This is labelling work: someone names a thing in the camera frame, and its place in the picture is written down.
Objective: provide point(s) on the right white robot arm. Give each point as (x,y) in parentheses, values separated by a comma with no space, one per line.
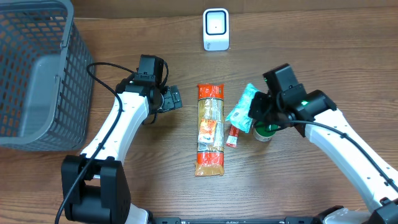
(317,118)

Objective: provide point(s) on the red sachet stick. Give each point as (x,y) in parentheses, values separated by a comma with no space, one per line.
(232,137)

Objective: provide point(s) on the spaghetti pack orange ends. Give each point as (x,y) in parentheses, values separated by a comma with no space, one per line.
(210,157)

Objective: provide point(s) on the dark grey plastic basket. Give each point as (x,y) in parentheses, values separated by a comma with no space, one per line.
(46,85)

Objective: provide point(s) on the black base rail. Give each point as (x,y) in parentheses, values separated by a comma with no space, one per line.
(286,220)

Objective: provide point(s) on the mint green wipes pack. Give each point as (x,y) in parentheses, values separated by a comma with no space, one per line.
(238,117)

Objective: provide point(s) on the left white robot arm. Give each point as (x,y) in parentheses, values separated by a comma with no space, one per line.
(95,188)

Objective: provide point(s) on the orange snack packet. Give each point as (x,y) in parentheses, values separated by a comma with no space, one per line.
(207,130)

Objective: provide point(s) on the green lid jar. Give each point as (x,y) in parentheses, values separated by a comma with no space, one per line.
(264,132)

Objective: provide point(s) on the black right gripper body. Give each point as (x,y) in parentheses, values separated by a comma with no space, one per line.
(265,108)

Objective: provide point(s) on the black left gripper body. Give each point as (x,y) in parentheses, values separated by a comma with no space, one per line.
(171,98)

